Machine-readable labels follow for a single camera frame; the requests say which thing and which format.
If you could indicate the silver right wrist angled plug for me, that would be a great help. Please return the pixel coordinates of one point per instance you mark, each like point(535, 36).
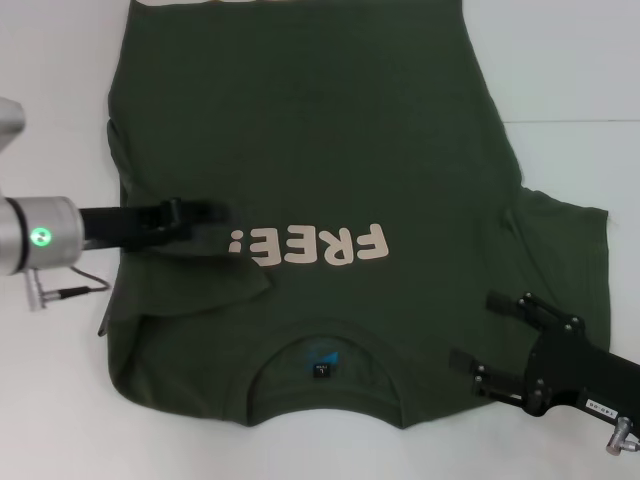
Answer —
point(617, 442)

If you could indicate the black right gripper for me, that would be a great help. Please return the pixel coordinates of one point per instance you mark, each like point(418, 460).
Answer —
point(570, 367)

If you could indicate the dark green FREE t-shirt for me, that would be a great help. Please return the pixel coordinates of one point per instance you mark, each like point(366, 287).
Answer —
point(350, 125)

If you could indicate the silver wrist angled plug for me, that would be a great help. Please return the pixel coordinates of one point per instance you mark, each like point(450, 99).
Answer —
point(36, 295)
point(617, 442)

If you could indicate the silver left wrist angled plug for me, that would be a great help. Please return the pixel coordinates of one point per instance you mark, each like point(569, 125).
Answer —
point(36, 295)

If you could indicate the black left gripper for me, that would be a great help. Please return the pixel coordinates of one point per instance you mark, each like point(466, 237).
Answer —
point(120, 222)

